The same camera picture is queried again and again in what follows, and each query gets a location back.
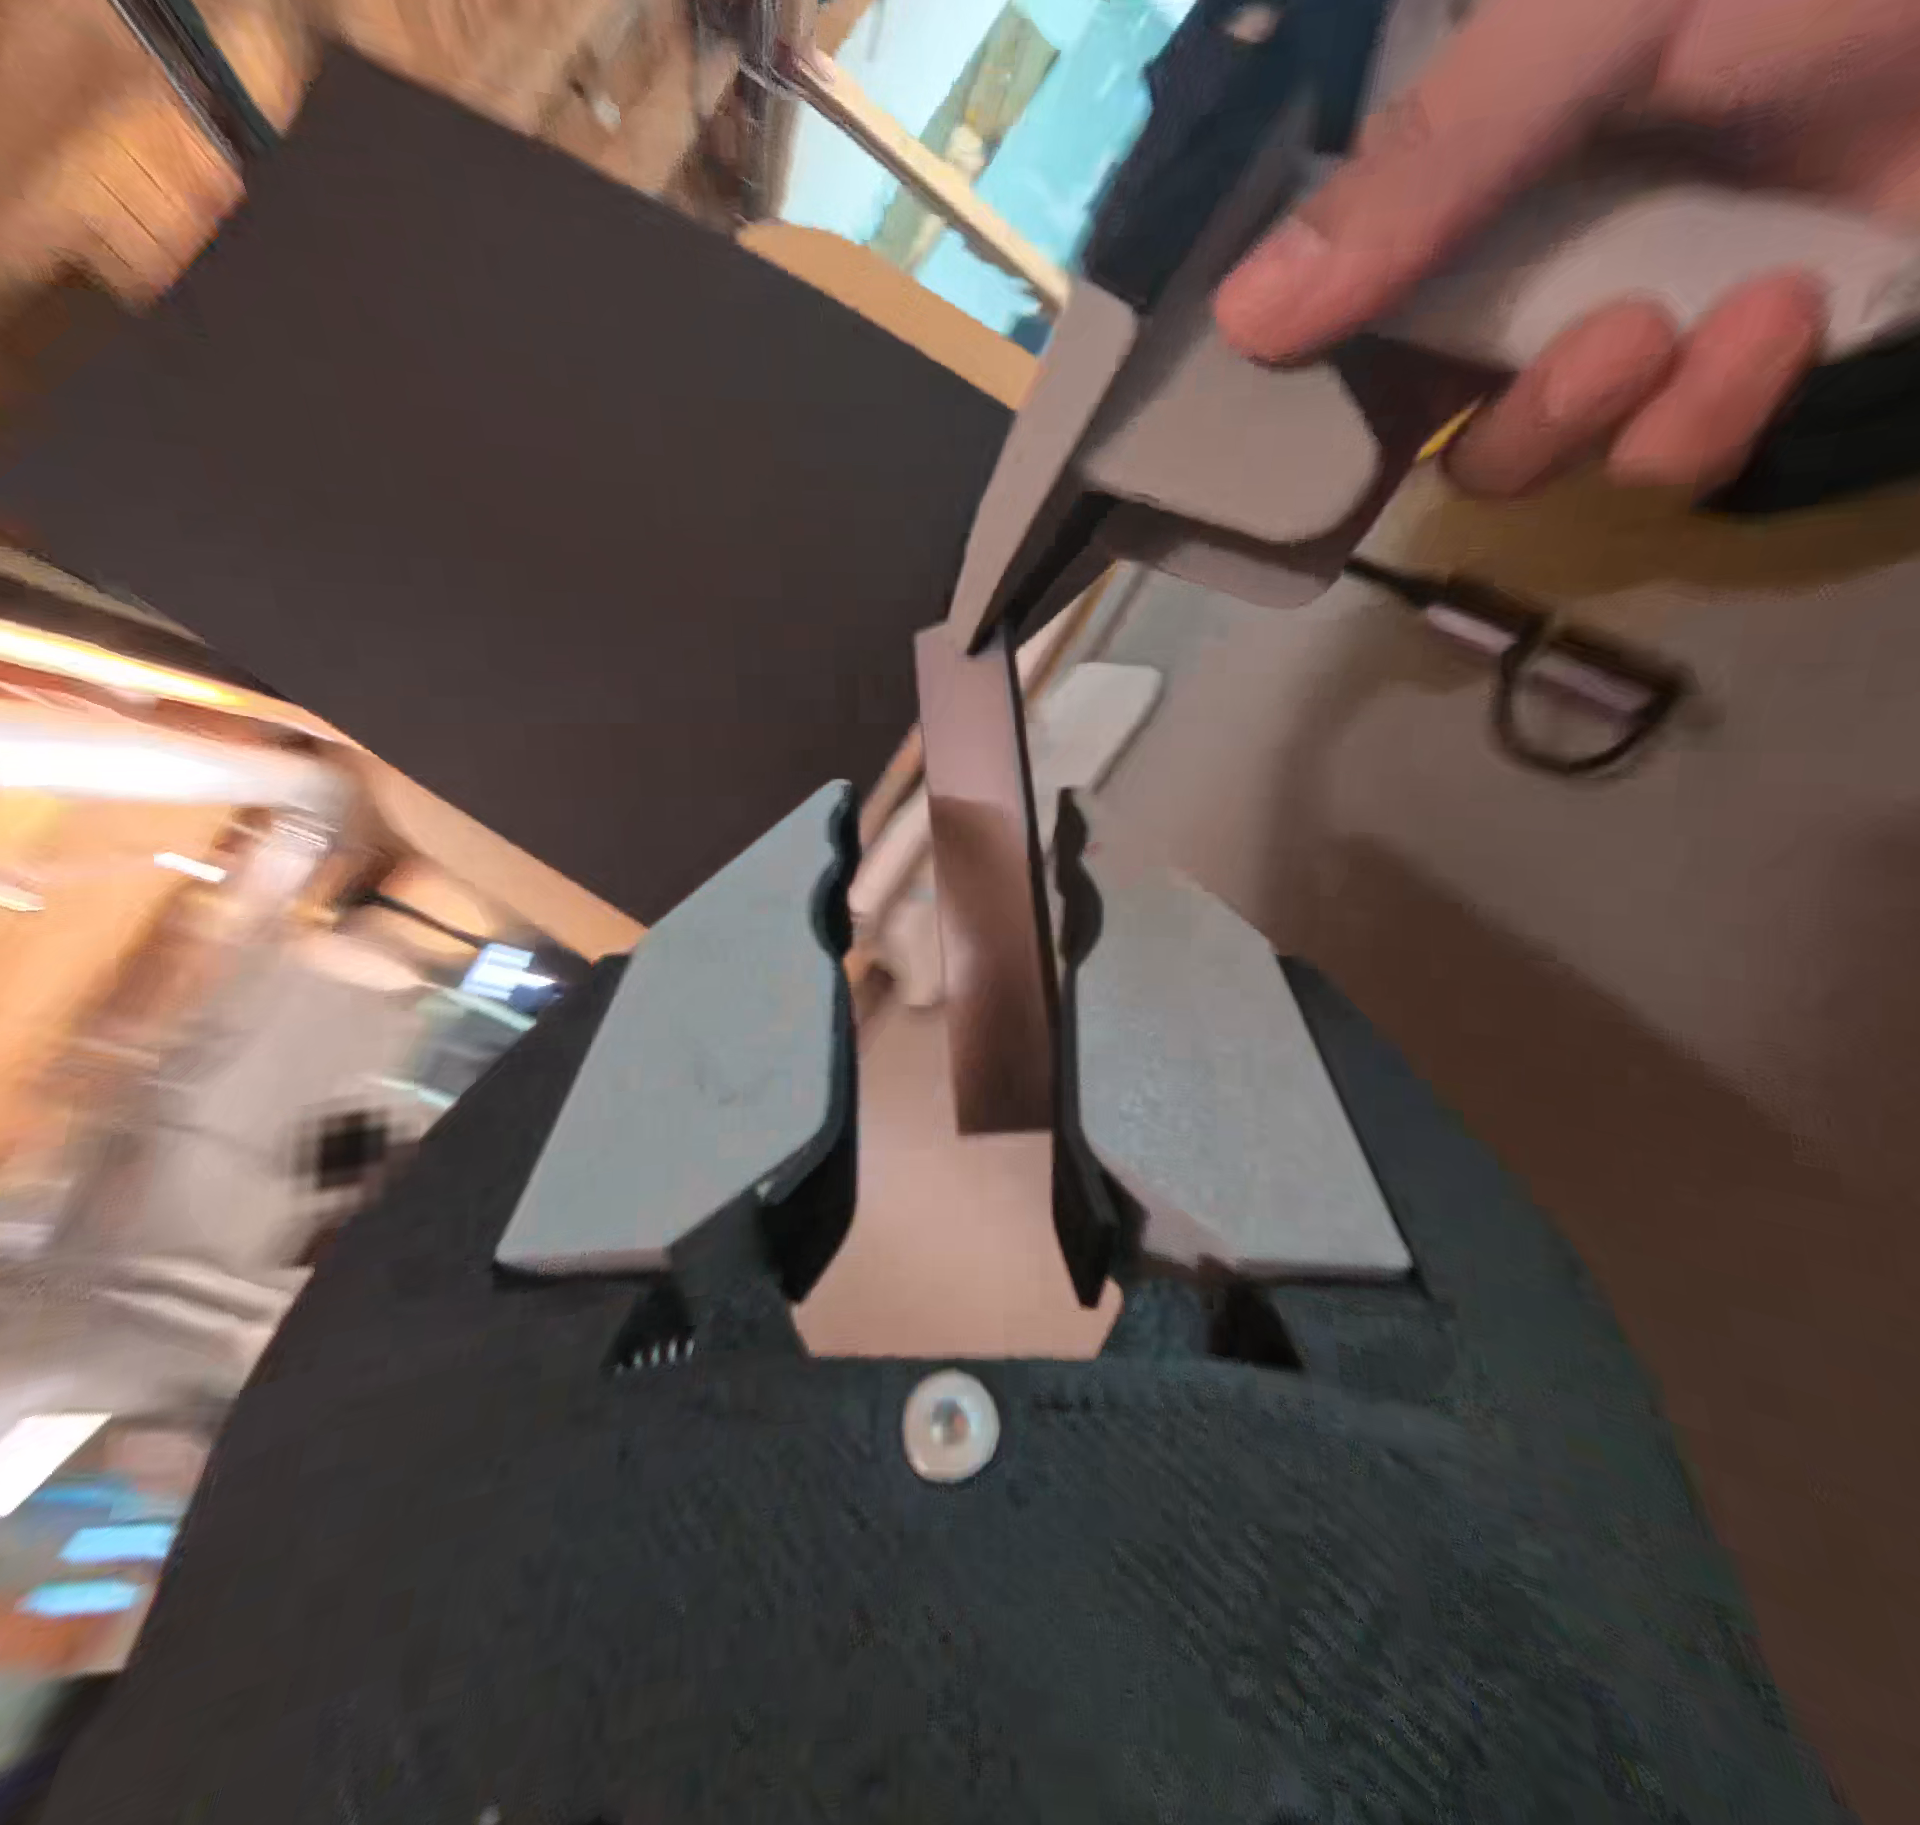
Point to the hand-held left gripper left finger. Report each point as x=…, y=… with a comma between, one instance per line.
x=706, y=1077

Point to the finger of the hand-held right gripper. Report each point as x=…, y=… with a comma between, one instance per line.
x=1246, y=475
x=1051, y=460

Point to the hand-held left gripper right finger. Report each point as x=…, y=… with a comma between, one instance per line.
x=1231, y=1092

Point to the grey usb hub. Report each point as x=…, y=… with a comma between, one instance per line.
x=991, y=955

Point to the person's right hand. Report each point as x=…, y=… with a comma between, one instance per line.
x=1649, y=41

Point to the wooden book stand black panel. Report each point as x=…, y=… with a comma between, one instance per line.
x=525, y=431

